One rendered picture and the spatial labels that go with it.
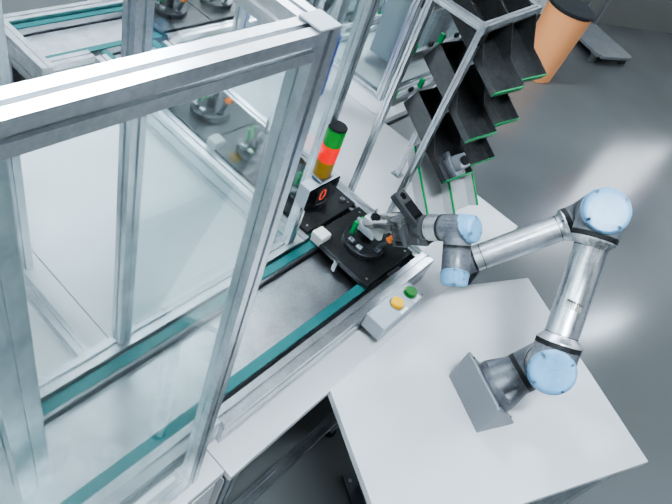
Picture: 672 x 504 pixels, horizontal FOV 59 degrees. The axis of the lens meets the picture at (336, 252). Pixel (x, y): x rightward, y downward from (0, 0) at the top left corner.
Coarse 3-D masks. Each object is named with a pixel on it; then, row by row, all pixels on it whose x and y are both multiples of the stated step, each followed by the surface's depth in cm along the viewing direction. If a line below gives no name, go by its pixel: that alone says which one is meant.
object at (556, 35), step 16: (560, 0) 494; (576, 0) 506; (544, 16) 499; (560, 16) 486; (576, 16) 481; (592, 16) 491; (544, 32) 501; (560, 32) 493; (576, 32) 492; (544, 48) 507; (560, 48) 503; (544, 64) 515; (560, 64) 520; (544, 80) 528
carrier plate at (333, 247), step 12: (348, 216) 193; (360, 216) 194; (336, 228) 187; (336, 240) 184; (324, 252) 181; (336, 252) 180; (384, 252) 186; (396, 252) 188; (408, 252) 190; (348, 264) 179; (360, 264) 180; (372, 264) 181; (384, 264) 183; (396, 264) 185; (360, 276) 177; (372, 276) 178
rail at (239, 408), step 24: (408, 264) 188; (384, 288) 178; (360, 312) 169; (312, 336) 159; (336, 336) 161; (288, 360) 152; (312, 360) 158; (264, 384) 146; (288, 384) 156; (240, 408) 139
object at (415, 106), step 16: (416, 96) 179; (432, 96) 190; (416, 112) 181; (432, 112) 189; (448, 112) 187; (416, 128) 183; (448, 128) 189; (432, 144) 180; (448, 144) 188; (432, 160) 182; (448, 176) 184
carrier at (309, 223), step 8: (336, 192) 199; (328, 200) 195; (336, 200) 196; (312, 208) 189; (320, 208) 191; (328, 208) 192; (336, 208) 194; (344, 208) 195; (304, 216) 187; (312, 216) 188; (320, 216) 189; (328, 216) 190; (336, 216) 193; (304, 224) 184; (312, 224) 185; (320, 224) 187; (304, 232) 184
